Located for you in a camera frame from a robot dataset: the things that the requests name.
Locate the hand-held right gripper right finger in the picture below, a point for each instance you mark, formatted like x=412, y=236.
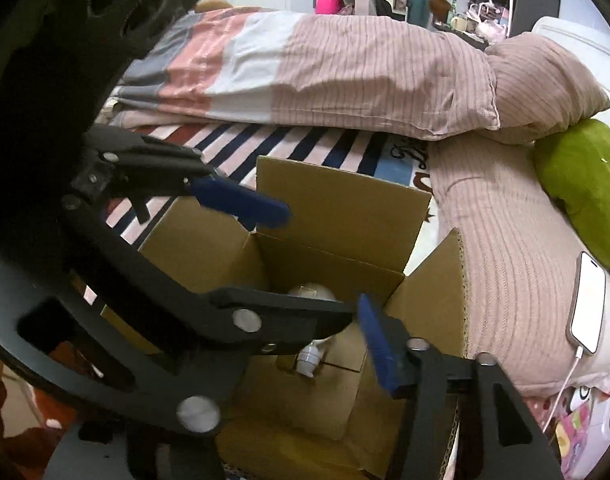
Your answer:
x=381, y=350

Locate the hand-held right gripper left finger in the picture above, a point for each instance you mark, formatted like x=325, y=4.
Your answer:
x=195, y=460

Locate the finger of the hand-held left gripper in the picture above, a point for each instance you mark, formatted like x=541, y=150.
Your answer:
x=240, y=201
x=295, y=317

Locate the brown cardboard box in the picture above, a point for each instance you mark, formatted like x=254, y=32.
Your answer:
x=335, y=200

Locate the white round container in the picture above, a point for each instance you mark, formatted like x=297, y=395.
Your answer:
x=310, y=291

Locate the small white bottle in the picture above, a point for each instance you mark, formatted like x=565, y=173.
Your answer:
x=312, y=357

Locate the striped printed bed sheet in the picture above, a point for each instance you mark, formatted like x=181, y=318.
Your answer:
x=285, y=147

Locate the pink ribbed blanket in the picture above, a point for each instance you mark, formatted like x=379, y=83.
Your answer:
x=505, y=260

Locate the striped pink grey duvet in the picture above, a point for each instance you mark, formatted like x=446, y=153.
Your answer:
x=335, y=70

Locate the smartphone with beige case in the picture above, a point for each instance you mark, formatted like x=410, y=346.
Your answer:
x=588, y=305

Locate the colourful printed cloth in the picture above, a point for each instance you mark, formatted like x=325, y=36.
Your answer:
x=580, y=425

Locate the green plush toy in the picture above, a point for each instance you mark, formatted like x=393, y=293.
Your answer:
x=585, y=175

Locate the brown plush toy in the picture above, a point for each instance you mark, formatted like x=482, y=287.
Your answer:
x=441, y=5

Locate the pink striped pillow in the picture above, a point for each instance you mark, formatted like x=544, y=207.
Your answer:
x=545, y=85

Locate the white padded headboard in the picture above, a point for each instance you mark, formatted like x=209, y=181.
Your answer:
x=580, y=40

